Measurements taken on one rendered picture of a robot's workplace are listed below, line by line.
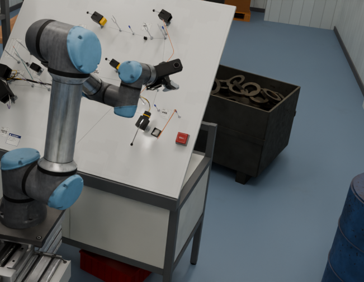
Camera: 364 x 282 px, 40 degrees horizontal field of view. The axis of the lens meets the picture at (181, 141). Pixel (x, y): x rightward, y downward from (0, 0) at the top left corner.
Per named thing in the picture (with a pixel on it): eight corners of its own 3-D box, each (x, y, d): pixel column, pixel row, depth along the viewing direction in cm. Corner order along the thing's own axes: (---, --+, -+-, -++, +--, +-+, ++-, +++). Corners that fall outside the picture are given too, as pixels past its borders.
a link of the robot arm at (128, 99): (112, 110, 181) (119, 80, 179) (138, 119, 176) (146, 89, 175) (100, 109, 174) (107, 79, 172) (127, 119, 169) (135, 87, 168)
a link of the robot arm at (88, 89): (-1, 39, 139) (84, 105, 183) (29, 48, 135) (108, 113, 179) (18, 4, 141) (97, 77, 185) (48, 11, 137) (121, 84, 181)
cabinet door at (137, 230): (162, 269, 258) (169, 206, 240) (69, 239, 272) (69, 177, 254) (164, 267, 260) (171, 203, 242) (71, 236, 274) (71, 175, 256)
